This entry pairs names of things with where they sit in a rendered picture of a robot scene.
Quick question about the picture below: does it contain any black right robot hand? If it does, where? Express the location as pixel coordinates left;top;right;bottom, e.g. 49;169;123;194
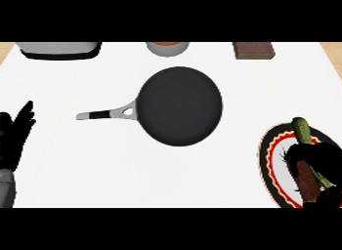
282;142;342;209

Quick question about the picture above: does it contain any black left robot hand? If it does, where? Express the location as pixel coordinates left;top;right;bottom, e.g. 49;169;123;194
0;100;37;181

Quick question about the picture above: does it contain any brown sweet potato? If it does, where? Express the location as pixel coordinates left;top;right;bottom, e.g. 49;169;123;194
295;159;323;205

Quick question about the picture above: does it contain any black red patterned plate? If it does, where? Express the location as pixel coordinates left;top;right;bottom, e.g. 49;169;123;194
258;123;342;209

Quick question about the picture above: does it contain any dark grey frying pan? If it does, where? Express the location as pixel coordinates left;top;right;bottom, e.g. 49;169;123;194
76;65;225;147

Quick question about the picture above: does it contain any green cucumber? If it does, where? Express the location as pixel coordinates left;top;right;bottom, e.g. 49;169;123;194
292;116;335;190

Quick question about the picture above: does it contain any grey and black appliance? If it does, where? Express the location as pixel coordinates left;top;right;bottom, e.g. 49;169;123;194
15;42;104;62

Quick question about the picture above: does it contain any brown rectangular block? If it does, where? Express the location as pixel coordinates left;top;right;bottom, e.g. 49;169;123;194
233;42;277;61

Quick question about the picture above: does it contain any grey cup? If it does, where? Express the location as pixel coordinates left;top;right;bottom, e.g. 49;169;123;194
145;42;191;59

